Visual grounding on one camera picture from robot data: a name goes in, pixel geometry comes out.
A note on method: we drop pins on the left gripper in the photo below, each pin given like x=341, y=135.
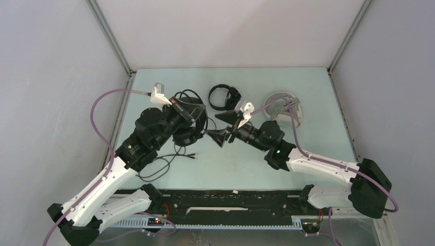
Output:
x=190, y=111

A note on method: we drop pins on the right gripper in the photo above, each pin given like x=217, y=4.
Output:
x=234, y=118

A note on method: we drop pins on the blue black headphones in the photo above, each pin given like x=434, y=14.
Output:
x=188, y=133

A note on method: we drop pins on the white headphones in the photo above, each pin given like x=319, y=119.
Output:
x=285, y=108

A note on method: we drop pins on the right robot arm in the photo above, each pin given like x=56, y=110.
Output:
x=363, y=185

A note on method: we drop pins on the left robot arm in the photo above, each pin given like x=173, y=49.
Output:
x=86, y=215

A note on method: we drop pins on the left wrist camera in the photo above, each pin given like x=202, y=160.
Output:
x=157, y=95

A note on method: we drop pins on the aluminium frame rail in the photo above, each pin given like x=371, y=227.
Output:
x=101, y=19

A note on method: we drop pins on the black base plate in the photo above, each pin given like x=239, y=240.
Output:
x=231, y=207

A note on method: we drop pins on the white cable duct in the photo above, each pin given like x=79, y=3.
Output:
x=154, y=223

